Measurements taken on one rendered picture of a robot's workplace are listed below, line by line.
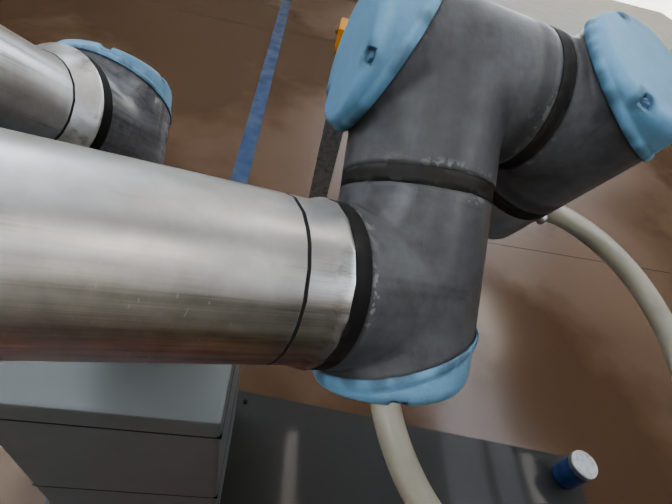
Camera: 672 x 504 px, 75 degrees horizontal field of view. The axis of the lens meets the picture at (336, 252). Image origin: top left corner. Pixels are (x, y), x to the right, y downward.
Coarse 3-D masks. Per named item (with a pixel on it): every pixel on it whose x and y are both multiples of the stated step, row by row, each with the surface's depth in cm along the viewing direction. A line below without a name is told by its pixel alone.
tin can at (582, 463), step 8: (568, 456) 163; (576, 456) 161; (584, 456) 162; (560, 464) 166; (568, 464) 161; (576, 464) 159; (584, 464) 160; (592, 464) 160; (560, 472) 165; (568, 472) 161; (576, 472) 158; (584, 472) 158; (592, 472) 158; (560, 480) 165; (568, 480) 162; (576, 480) 160; (584, 480) 158; (568, 488) 165
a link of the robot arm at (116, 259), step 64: (0, 128) 16; (0, 192) 13; (64, 192) 14; (128, 192) 16; (192, 192) 17; (256, 192) 20; (384, 192) 23; (448, 192) 22; (0, 256) 13; (64, 256) 14; (128, 256) 15; (192, 256) 16; (256, 256) 17; (320, 256) 19; (384, 256) 21; (448, 256) 22; (0, 320) 14; (64, 320) 15; (128, 320) 16; (192, 320) 17; (256, 320) 18; (320, 320) 19; (384, 320) 20; (448, 320) 22; (320, 384) 24; (384, 384) 22; (448, 384) 23
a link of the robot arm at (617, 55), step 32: (608, 32) 25; (640, 32) 27; (608, 64) 24; (640, 64) 25; (576, 96) 25; (608, 96) 25; (640, 96) 24; (576, 128) 26; (608, 128) 26; (640, 128) 25; (544, 160) 27; (576, 160) 28; (608, 160) 27; (640, 160) 28; (512, 192) 32; (544, 192) 31; (576, 192) 31
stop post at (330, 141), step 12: (336, 48) 150; (324, 132) 175; (336, 132) 175; (324, 144) 179; (336, 144) 179; (324, 156) 183; (336, 156) 183; (324, 168) 187; (312, 180) 192; (324, 180) 192; (312, 192) 197; (324, 192) 196
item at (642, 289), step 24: (552, 216) 62; (576, 216) 62; (600, 240) 63; (624, 264) 63; (648, 288) 62; (648, 312) 63; (384, 408) 43; (384, 432) 42; (384, 456) 42; (408, 456) 41; (408, 480) 41
